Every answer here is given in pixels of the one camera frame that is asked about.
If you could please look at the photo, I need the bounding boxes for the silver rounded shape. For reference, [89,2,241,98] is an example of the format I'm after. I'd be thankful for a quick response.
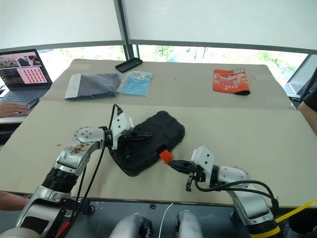
[175,210,204,238]
[108,213,154,238]

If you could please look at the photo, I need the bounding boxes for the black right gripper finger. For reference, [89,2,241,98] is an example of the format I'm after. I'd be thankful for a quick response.
[167,160,192,174]
[185,171,196,192]

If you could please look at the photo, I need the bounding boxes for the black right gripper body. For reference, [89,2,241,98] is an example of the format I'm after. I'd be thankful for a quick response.
[184,161,207,183]

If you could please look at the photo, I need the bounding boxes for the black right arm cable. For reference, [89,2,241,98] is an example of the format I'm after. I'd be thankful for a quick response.
[194,178,280,209]

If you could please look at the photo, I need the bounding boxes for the black eyeglasses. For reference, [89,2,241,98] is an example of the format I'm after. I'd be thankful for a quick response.
[25,97,41,109]

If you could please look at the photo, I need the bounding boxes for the grey open laptop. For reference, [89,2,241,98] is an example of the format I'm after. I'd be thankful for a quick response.
[0,48,53,104]

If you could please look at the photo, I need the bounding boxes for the black table clamp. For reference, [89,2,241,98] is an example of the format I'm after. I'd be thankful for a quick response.
[61,197,96,217]

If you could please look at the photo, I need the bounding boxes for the grey black chair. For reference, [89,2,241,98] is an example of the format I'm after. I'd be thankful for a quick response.
[284,53,317,100]

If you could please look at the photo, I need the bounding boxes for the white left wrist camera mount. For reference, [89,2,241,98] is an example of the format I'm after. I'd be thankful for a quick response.
[109,113,135,151]

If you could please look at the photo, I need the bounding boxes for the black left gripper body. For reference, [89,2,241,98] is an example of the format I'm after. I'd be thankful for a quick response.
[118,129,138,150]

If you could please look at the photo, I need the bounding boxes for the orange snack pouch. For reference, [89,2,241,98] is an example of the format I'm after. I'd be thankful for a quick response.
[212,67,251,97]

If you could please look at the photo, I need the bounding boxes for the dark blue packaged cloth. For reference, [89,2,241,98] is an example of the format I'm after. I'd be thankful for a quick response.
[64,72,120,102]

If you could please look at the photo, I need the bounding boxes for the white roller blind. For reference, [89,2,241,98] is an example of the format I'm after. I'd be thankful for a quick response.
[121,0,317,54]
[0,0,124,50]

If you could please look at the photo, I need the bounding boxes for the thin white cable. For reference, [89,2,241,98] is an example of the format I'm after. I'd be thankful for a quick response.
[158,202,175,238]

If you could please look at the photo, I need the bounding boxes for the black phone case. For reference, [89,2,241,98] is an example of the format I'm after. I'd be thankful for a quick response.
[114,57,144,73]

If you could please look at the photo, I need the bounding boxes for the light blue packaged cloth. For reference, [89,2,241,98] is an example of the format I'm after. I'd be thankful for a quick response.
[116,70,154,96]

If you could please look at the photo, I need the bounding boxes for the person's bare hand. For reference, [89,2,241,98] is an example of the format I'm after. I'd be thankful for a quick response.
[0,102,31,119]

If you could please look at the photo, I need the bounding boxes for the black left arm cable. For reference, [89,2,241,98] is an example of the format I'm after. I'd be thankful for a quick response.
[71,103,124,221]

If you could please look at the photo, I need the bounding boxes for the black plastic tool case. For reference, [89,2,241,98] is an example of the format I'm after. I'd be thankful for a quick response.
[108,110,186,178]

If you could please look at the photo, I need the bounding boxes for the orange tool case latch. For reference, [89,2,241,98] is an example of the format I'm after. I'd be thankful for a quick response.
[158,149,173,165]

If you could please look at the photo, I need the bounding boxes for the dark window frame post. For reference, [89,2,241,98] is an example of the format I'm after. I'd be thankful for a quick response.
[113,0,141,60]

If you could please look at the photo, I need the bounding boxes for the person in black shirt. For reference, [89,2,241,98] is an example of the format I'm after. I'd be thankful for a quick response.
[296,91,317,136]

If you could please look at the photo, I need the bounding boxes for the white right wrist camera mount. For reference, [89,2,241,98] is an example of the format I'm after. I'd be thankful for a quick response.
[190,145,215,186]

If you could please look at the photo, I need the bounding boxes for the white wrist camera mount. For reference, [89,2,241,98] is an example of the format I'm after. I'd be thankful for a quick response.
[190,145,215,186]
[109,113,135,151]

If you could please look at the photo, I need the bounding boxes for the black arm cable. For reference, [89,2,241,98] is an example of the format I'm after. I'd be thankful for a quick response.
[71,103,124,221]
[194,178,280,209]

